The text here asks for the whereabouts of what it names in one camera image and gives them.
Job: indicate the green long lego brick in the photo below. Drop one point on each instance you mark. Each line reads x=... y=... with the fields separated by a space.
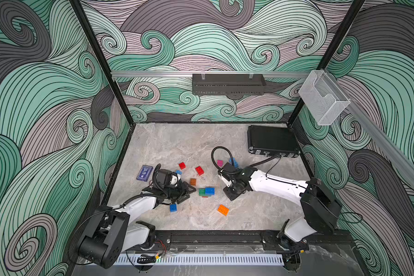
x=201 y=192

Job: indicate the blue card tag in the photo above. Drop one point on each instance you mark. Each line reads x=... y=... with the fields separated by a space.
x=144 y=173

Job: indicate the aluminium rail right wall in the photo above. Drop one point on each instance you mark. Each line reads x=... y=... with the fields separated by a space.
x=386 y=112

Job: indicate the white slotted cable duct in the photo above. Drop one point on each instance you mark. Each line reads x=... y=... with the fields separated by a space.
x=220 y=259

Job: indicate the orange lego brick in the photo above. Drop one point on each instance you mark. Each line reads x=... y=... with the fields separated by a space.
x=223 y=210

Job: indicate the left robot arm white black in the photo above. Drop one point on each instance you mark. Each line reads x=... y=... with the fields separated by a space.
x=111 y=230

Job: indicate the clear plastic wall bin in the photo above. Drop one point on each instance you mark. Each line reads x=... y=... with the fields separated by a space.
x=324 y=97

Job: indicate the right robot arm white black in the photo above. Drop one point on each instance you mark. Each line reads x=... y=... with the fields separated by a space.
x=320 y=207

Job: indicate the black perforated wall tray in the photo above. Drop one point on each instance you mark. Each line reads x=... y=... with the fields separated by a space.
x=233 y=86

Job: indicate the aluminium rail wall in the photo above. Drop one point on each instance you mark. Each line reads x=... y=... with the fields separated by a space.
x=386 y=112
x=187 y=74

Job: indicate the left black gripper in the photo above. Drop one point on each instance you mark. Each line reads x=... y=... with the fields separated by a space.
x=183 y=191

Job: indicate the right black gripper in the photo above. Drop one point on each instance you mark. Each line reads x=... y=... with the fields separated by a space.
x=229 y=195

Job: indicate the red lego brick centre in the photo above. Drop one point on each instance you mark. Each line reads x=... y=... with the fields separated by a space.
x=199 y=170

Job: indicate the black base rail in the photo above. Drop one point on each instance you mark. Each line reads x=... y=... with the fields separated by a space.
x=270 y=240

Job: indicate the black case on table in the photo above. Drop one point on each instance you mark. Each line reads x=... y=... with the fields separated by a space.
x=271 y=141

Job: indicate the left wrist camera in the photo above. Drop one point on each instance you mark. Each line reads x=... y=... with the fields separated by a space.
x=165 y=178

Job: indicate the black frame post right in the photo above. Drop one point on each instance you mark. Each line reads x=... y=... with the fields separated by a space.
x=331 y=50

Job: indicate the black frame post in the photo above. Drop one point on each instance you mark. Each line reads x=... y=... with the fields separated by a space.
x=91 y=37
x=331 y=50

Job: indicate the black frame post left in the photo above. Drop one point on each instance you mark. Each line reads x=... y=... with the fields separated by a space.
x=91 y=37

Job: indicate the aluminium rail back wall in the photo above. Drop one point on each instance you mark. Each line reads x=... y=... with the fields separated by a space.
x=187 y=74

